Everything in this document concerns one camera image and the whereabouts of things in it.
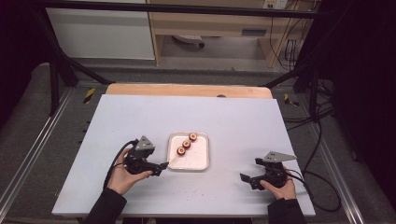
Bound black metal frame crossbar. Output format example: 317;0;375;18
31;0;328;20

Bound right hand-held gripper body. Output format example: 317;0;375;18
255;150;298;189

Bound white cabinet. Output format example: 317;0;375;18
46;7;156;61

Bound white square tray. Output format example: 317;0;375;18
166;132;210;172

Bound black floor cables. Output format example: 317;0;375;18
282;77;338;133

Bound hanging black cable bundle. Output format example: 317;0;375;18
268;8;316;72

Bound grey chair base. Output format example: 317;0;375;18
172;34;206;49

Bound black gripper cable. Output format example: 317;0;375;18
286;169;342;214
103;139;139;189

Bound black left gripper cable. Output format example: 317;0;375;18
103;139;139;189

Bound light wooden desk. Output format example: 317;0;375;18
146;0;316;68

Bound black metal frame stand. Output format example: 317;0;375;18
263;31;332;123
33;8;116;117

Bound light wooden board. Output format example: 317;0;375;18
106;82;274;100

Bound thin wooden skewer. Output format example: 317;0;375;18
167;133;198;167

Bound white power strip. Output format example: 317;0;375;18
262;0;290;10

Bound person's right hand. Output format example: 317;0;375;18
260;167;297;201

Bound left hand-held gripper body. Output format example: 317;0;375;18
123;134;159;176

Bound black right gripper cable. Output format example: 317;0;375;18
286;169;342;214

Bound person's left hand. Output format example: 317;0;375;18
106;147;154;196

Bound aluminium floor rail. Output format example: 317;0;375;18
0;88;75;213
310;123;366;224

